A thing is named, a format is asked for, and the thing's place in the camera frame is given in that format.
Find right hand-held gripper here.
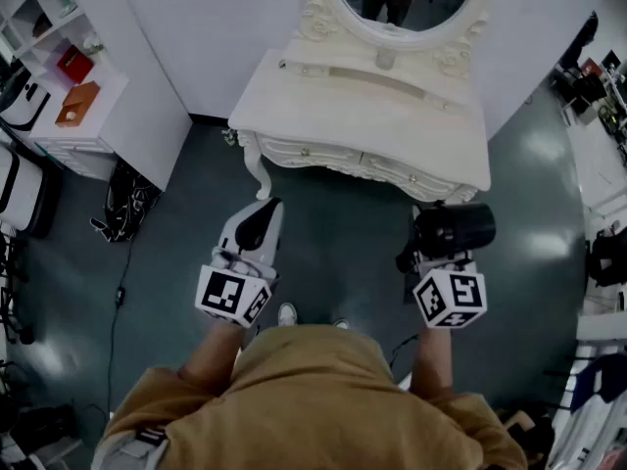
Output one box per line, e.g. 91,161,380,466
402,204,488,331

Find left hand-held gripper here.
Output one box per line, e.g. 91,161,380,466
194,197,286,330

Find black hair dryer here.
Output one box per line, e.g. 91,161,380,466
395,202,497,274

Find white ornate dressing table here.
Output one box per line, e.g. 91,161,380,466
227,0,493,205

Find person's right forearm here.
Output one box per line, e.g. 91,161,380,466
409,328,455,400

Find person's left forearm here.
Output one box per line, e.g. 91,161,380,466
176,318,246,396

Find white carved drawer front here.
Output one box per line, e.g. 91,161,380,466
257,134,363,168
362,152,464,198

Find person's mustard shirt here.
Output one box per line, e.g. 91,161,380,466
100,324,528,470

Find white side desk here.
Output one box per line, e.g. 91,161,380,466
562,115,627,214

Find black backpack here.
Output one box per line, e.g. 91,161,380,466
587,230,627,288

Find orange tissue box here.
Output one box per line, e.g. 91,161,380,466
54,79,102,127

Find navy garment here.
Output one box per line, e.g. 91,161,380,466
570,352,627,415

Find red box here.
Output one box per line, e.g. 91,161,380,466
56,44,94,85

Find small white flower bunch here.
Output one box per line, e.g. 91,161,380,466
81,30,107,57

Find black metal stand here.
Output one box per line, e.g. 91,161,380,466
0,232,35,347

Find white bag with black trim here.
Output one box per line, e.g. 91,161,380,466
0,73,52,131

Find white clothes rack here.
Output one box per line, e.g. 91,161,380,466
543,310,627,470

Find black equipment pile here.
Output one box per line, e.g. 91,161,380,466
0,359,94,470

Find thin black cable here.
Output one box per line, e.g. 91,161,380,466
389,333,420,376

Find black tangled cable pile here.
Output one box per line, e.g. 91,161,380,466
90,159,163,243

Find black floor cable with adapter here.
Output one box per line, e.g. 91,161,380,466
100,240,134,410

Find grey backpack strap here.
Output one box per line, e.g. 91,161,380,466
91,426,170,470

